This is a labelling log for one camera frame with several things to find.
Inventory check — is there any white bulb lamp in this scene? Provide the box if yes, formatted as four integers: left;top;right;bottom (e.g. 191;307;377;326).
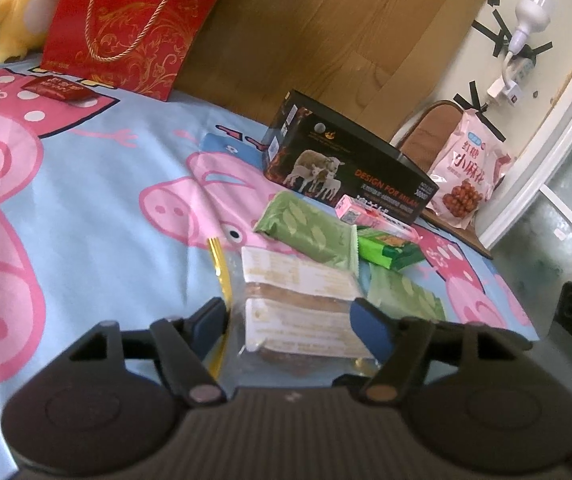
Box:
486;0;553;107

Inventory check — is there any small pink box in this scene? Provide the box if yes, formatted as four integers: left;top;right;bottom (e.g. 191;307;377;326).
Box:
335;195;418;239

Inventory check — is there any white door frame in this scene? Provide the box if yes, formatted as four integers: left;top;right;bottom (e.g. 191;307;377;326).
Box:
476;10;572;262

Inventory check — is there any green leaf print packet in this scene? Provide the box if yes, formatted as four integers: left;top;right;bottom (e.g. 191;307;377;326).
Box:
368;264;448;324
253;191;360;277

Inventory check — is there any black sheep print box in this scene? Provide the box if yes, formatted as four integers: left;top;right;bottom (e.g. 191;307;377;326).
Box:
262;90;440;226

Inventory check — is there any small red packet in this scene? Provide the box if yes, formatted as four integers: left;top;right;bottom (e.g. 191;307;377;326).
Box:
21;76;95;107

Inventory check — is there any wooden board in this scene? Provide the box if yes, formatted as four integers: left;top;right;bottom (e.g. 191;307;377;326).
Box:
166;0;493;157

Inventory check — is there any red gift bag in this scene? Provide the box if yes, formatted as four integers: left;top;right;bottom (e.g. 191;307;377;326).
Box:
42;0;228;104

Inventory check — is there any brown seat cushion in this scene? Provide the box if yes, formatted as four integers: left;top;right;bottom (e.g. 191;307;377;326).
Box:
390;101;468;181

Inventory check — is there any clear cake packet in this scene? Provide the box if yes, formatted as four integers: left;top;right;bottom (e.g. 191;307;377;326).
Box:
207;237;380;383

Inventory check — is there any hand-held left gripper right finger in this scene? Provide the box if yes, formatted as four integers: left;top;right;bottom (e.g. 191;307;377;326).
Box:
348;297;514;406

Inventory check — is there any white power strip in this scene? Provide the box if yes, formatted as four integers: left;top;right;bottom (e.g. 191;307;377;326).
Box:
503;54;538;87

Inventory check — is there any pink snack bag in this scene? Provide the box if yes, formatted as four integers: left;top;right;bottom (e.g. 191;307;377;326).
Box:
426;109;515;229

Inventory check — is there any pig print bedsheet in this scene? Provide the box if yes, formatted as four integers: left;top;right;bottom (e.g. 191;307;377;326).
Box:
0;49;542;411

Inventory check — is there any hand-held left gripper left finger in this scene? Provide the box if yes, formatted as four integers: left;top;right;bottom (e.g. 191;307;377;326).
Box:
66;297;229;408

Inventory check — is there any bright green snack packet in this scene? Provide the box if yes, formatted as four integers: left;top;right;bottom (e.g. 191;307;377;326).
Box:
356;227;425;272

